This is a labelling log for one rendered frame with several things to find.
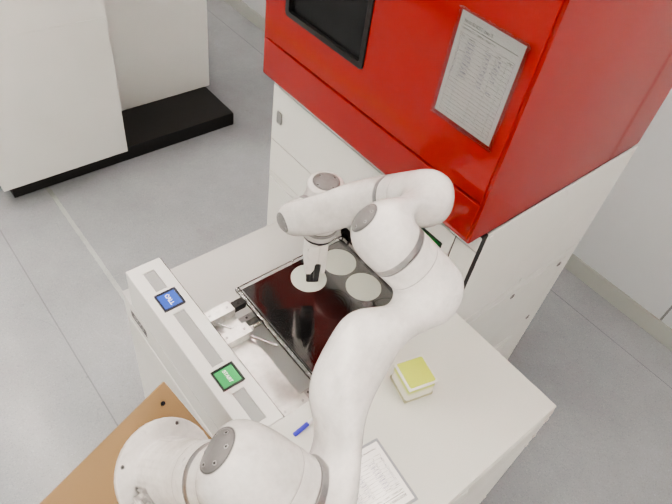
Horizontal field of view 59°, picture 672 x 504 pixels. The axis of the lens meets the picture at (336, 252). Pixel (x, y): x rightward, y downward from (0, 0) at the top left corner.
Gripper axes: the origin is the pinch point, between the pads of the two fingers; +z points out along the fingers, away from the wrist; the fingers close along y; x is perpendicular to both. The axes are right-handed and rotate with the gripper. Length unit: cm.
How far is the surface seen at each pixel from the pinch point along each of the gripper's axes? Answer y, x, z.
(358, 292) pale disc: -0.6, 13.4, 8.1
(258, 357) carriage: 18.3, -13.8, 10.0
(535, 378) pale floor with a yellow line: -25, 109, 98
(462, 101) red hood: 2, 24, -55
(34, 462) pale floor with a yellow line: 3, -89, 98
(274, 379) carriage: 24.6, -10.1, 10.0
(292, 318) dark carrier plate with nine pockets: 7.9, -5.0, 8.1
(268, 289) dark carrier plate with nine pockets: -1.7, -10.9, 8.2
